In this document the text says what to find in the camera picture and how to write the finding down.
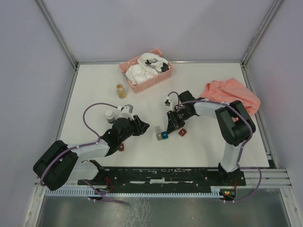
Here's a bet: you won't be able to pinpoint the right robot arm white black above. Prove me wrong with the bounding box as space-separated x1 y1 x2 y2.
165 90 256 185

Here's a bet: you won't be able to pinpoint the glass pill bottle yellow pills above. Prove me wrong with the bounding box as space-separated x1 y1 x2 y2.
116 84 127 99

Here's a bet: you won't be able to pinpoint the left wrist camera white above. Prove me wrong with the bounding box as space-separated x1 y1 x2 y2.
117 104 134 120

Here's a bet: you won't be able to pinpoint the white bottle cap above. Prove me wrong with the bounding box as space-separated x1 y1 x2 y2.
105 110 116 124

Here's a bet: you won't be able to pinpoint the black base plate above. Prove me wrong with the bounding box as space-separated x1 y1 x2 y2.
88 167 246 194

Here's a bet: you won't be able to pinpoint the white cable duct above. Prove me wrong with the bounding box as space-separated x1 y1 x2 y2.
45 187 223 198

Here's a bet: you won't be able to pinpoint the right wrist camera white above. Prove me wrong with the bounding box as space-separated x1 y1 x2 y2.
164 96 174 111

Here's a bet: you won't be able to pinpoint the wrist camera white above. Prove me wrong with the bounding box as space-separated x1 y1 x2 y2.
117 104 134 120
164 96 174 111

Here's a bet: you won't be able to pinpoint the grey pill box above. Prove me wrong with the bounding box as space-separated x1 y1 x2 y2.
155 126 163 141

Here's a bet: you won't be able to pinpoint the white cloth in basket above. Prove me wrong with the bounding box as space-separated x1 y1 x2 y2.
125 53 171 86

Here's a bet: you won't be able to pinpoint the red pill box left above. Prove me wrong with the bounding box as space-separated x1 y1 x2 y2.
119 143 125 152

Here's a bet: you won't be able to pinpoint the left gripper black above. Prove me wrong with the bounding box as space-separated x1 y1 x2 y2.
119 114 150 143

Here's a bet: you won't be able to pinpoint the teal pill box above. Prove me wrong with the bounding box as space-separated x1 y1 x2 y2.
161 131 168 140

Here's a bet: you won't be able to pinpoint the red pill box right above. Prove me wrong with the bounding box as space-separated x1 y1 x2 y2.
178 129 187 137

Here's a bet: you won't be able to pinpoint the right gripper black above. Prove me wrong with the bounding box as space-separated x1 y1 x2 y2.
166 108 193 134

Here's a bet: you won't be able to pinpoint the pink plastic basket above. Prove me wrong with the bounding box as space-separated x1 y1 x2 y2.
118 49 174 94

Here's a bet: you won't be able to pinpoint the pink shirt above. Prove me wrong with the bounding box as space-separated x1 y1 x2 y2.
200 78 261 116

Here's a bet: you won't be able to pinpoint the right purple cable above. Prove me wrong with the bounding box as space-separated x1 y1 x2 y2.
165 91 262 203

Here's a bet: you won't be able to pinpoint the red pill box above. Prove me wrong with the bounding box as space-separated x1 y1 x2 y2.
178 129 187 137
119 143 125 152

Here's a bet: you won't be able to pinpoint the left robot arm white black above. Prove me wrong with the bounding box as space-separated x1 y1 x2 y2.
33 115 150 191

